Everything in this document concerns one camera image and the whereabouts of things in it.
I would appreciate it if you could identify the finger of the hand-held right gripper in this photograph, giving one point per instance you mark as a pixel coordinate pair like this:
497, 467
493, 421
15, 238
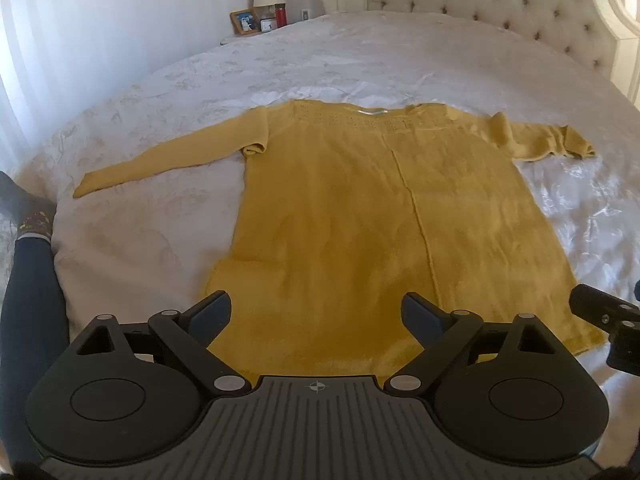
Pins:
592, 305

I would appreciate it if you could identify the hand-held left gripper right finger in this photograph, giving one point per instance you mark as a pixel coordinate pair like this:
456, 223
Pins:
422, 315

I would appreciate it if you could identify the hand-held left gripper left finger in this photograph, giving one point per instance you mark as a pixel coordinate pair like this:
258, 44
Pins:
212, 312

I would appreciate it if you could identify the yellow knit sweater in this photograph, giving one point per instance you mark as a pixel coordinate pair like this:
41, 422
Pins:
350, 240

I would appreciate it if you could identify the person's leg in dark trousers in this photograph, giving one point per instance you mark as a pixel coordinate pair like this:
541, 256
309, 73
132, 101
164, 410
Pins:
30, 320

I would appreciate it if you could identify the person's foot in patterned sock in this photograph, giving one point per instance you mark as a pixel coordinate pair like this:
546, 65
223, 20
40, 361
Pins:
25, 205

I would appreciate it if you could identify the white embroidered bedspread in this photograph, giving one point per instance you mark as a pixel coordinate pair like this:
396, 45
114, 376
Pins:
350, 65

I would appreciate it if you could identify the white nightstand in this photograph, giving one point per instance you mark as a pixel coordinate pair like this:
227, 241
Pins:
235, 38

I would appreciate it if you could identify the red bottle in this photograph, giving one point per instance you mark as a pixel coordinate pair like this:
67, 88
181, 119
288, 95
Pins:
280, 15

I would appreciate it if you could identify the white carved bed frame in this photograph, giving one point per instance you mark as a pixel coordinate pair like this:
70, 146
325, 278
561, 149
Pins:
625, 25

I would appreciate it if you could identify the wooden picture frame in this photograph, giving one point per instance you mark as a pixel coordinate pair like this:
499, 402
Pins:
243, 22

